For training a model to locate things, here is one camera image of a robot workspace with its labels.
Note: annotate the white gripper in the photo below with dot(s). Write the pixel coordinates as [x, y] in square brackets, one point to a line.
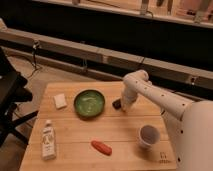
[125, 103]

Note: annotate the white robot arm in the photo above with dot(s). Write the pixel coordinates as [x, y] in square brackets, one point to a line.
[196, 117]

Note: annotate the green bowl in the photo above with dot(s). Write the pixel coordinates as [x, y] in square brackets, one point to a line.
[89, 103]

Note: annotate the white paper cup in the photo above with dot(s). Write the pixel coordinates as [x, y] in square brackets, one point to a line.
[148, 135]

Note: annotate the red carrot-shaped toy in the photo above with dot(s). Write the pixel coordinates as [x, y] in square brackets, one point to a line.
[101, 147]

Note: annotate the white squeeze bottle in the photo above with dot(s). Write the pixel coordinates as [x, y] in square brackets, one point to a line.
[48, 141]

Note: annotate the black chair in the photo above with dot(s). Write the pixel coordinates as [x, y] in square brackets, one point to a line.
[12, 90]

